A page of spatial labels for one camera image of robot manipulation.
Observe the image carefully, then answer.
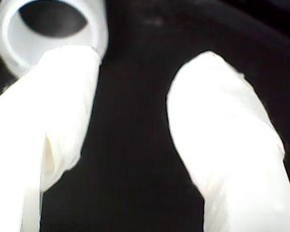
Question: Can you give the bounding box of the white tape roll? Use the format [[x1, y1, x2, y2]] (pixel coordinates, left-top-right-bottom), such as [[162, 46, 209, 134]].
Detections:
[[0, 0, 109, 79]]

